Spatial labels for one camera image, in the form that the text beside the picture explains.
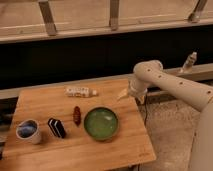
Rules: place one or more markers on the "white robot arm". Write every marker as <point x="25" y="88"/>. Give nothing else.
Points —
<point x="199" y="96"/>

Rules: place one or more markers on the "white plastic bottle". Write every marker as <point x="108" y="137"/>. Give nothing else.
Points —
<point x="81" y="92"/>

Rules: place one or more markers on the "left metal bracket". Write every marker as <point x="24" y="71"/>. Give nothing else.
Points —
<point x="47" y="17"/>

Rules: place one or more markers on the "right metal bracket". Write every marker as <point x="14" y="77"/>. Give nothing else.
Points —
<point x="194" y="17"/>

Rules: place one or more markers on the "metal bracket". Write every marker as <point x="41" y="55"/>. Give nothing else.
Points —
<point x="194" y="17"/>
<point x="47" y="17"/>
<point x="114" y="14"/>

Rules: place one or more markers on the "metal fixture on ledge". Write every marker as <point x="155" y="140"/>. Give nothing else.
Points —
<point x="188" y="64"/>

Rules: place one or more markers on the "middle metal bracket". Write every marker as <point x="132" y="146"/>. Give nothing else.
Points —
<point x="114" y="14"/>

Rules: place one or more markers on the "black white striped eraser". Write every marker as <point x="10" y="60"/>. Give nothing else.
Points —
<point x="56" y="127"/>

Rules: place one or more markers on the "green ceramic bowl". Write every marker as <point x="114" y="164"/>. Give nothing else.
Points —
<point x="101" y="123"/>

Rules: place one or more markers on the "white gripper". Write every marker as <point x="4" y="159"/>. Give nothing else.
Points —
<point x="131" y="91"/>

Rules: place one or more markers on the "blue white ceramic cup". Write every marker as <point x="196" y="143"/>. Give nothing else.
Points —
<point x="29" y="131"/>

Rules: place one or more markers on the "brown pine cone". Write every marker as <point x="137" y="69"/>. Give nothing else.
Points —
<point x="77" y="115"/>

